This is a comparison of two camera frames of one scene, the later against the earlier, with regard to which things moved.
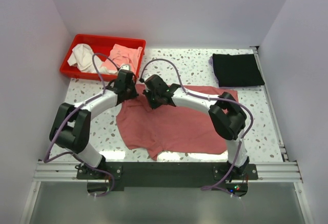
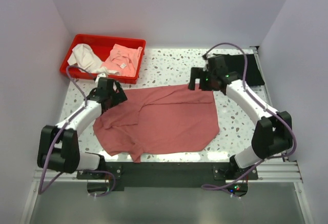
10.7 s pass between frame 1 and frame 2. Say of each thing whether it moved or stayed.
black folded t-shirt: stayed
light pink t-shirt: stayed
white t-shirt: stayed
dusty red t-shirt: moved
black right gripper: moved
